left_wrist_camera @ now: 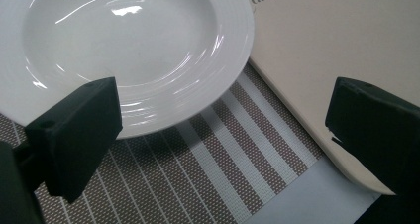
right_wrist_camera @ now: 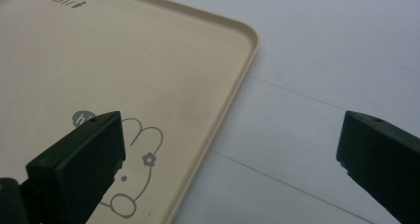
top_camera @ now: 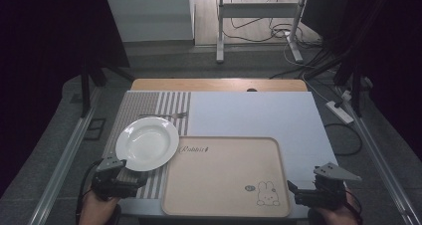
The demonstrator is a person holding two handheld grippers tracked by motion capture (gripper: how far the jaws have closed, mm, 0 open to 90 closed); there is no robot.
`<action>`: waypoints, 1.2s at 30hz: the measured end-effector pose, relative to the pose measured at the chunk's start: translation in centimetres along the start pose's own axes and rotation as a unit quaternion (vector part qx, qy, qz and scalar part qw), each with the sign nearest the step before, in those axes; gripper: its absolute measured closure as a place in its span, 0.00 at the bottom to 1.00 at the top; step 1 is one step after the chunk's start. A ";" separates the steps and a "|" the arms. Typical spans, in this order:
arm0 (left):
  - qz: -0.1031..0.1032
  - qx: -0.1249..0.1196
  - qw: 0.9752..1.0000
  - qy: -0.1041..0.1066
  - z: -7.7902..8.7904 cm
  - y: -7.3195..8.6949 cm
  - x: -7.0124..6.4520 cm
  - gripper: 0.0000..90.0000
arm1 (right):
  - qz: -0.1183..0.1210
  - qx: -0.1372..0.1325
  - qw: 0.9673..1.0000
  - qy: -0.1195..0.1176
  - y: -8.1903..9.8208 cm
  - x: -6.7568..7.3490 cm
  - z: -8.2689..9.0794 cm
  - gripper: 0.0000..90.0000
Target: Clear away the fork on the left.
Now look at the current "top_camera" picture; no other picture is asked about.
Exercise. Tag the white plate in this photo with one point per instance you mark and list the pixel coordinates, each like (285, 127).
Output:
(146, 143)

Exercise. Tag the white power strip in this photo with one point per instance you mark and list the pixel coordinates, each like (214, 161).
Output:
(339, 112)

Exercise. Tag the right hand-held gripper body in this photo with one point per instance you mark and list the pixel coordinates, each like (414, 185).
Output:
(328, 190)

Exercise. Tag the dark rectangular floor frame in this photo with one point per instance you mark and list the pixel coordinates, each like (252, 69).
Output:
(95, 128)

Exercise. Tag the white metal stand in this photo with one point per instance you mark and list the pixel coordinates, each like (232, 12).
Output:
(252, 10)

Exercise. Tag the white partition panel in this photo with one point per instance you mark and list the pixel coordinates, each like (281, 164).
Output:
(149, 16)

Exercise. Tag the beige tray with rabbit print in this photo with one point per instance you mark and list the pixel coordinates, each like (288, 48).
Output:
(219, 175)

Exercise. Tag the person's left hand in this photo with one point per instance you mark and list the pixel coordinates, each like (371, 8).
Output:
(96, 211)

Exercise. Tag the aluminium rail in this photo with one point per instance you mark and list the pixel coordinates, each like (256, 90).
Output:
(381, 162)
(63, 165)

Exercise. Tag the metal fork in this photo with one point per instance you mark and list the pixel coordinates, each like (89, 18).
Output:
(175, 114)

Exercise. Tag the white striped placemat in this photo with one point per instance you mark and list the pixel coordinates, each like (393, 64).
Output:
(249, 115)

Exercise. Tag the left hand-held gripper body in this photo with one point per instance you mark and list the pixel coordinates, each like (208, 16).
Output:
(106, 181)

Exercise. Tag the black metal stand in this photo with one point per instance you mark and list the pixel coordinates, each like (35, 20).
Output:
(356, 82)
(87, 85)

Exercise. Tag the person's right hand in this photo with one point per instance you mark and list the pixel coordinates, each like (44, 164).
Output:
(335, 216)

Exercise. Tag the grey striped placemat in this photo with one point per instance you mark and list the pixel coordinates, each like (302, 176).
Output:
(142, 102)

